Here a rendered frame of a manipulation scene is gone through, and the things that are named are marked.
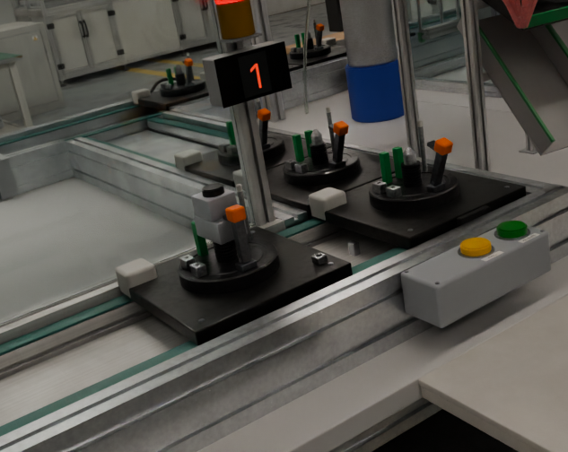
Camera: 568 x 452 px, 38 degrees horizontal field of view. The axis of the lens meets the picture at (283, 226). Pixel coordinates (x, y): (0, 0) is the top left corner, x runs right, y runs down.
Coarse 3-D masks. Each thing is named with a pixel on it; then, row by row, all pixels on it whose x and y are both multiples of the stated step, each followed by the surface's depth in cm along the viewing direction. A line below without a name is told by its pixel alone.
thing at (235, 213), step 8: (232, 208) 104; (240, 208) 104; (224, 216) 106; (232, 216) 104; (240, 216) 104; (232, 224) 105; (240, 224) 105; (240, 232) 105; (240, 240) 106; (240, 248) 106; (248, 248) 106; (240, 256) 106; (248, 256) 107
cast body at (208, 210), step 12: (204, 192) 107; (216, 192) 107; (228, 192) 108; (204, 204) 107; (216, 204) 107; (228, 204) 108; (204, 216) 108; (216, 216) 107; (204, 228) 109; (216, 228) 106; (228, 228) 107; (216, 240) 108; (228, 240) 107
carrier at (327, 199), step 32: (384, 160) 128; (320, 192) 131; (352, 192) 135; (384, 192) 126; (416, 192) 124; (448, 192) 122; (480, 192) 125; (512, 192) 123; (352, 224) 124; (384, 224) 119; (416, 224) 117; (448, 224) 117
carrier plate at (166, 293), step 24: (288, 240) 120; (168, 264) 119; (288, 264) 112; (312, 264) 110; (336, 264) 109; (144, 288) 112; (168, 288) 111; (264, 288) 105; (288, 288) 104; (312, 288) 106; (168, 312) 104; (192, 312) 102; (216, 312) 101; (240, 312) 100; (264, 312) 102; (192, 336) 98; (216, 336) 99
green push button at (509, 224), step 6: (504, 222) 112; (510, 222) 111; (516, 222) 111; (522, 222) 111; (498, 228) 111; (504, 228) 110; (510, 228) 110; (516, 228) 109; (522, 228) 109; (498, 234) 111; (504, 234) 109; (510, 234) 109; (516, 234) 109; (522, 234) 109
